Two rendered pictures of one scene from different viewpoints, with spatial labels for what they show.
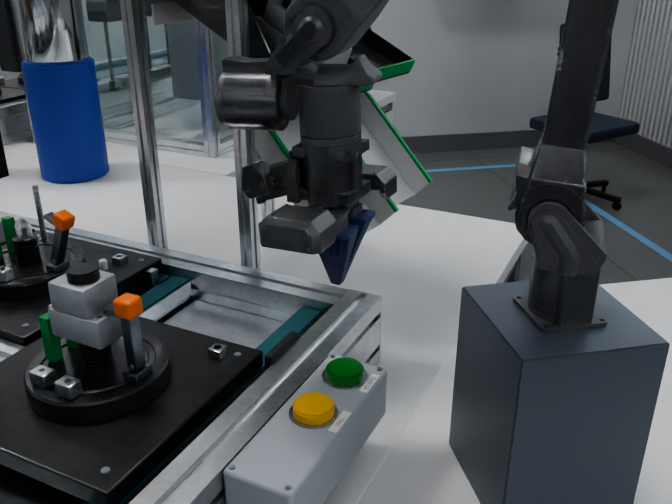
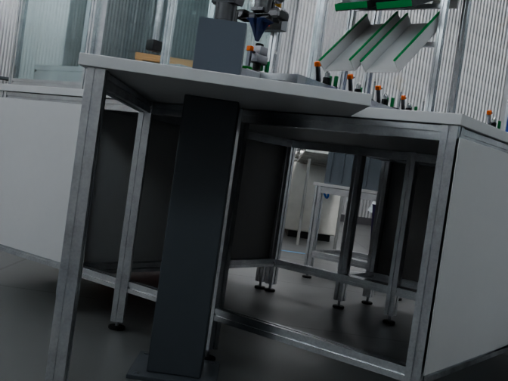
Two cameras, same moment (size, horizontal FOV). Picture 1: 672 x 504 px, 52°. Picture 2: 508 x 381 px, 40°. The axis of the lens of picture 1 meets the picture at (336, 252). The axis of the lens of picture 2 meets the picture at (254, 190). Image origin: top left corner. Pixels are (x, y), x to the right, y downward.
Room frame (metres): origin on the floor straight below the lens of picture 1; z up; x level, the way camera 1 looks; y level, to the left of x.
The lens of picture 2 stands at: (1.12, -2.26, 0.64)
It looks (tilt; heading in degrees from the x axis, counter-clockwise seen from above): 2 degrees down; 101
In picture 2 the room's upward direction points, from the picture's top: 8 degrees clockwise
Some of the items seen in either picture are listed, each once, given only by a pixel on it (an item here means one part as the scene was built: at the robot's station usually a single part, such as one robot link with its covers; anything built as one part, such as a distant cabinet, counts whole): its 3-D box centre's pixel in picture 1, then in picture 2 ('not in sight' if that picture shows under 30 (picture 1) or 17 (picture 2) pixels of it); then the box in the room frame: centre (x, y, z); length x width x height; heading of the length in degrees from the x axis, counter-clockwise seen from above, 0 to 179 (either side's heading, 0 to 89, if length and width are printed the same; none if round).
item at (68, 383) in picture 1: (68, 387); not in sight; (0.54, 0.25, 1.00); 0.02 x 0.01 x 0.02; 64
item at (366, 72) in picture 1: (329, 94); not in sight; (0.64, 0.01, 1.25); 0.09 x 0.06 x 0.07; 73
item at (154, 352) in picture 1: (99, 370); not in sight; (0.59, 0.24, 0.98); 0.14 x 0.14 x 0.02
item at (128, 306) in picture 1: (125, 331); (250, 57); (0.57, 0.20, 1.04); 0.04 x 0.02 x 0.08; 64
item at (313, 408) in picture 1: (313, 411); not in sight; (0.55, 0.02, 0.96); 0.04 x 0.04 x 0.02
